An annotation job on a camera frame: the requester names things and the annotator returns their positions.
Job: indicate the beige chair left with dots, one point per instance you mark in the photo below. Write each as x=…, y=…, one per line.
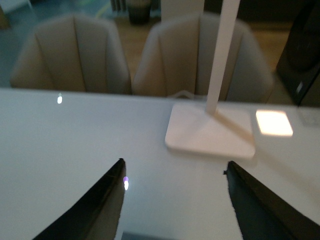
x=75, y=53

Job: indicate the white desk lamp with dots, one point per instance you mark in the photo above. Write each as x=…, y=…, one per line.
x=210, y=129

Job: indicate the beige chair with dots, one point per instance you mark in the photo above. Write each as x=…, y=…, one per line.
x=178, y=55
x=75, y=53

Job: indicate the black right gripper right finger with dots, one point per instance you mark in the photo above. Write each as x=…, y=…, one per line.
x=263, y=215

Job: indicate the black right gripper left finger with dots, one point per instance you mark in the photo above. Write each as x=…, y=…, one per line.
x=96, y=215

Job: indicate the beige chair right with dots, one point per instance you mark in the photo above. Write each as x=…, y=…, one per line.
x=178, y=55

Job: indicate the black speaker box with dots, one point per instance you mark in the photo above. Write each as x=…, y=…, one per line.
x=299, y=63

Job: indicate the dark floor vase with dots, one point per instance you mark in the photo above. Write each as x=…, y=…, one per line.
x=139, y=11

